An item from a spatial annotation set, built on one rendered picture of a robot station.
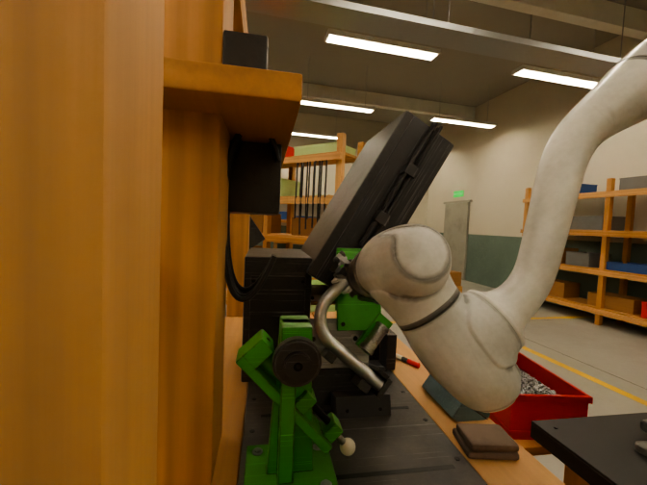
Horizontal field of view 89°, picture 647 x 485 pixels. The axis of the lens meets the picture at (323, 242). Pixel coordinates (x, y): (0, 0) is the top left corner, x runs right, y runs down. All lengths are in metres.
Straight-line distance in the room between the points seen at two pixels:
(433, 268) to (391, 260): 0.05
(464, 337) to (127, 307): 0.39
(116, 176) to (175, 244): 0.38
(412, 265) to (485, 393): 0.20
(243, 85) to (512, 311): 0.48
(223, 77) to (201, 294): 0.33
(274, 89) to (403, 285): 0.31
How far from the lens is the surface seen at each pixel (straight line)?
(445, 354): 0.48
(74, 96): 0.20
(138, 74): 0.24
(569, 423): 1.05
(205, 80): 0.51
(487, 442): 0.80
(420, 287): 0.42
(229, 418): 0.88
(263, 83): 0.50
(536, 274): 0.55
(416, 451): 0.78
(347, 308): 0.85
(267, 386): 0.57
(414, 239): 0.41
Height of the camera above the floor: 1.33
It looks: 3 degrees down
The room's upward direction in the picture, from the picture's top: 3 degrees clockwise
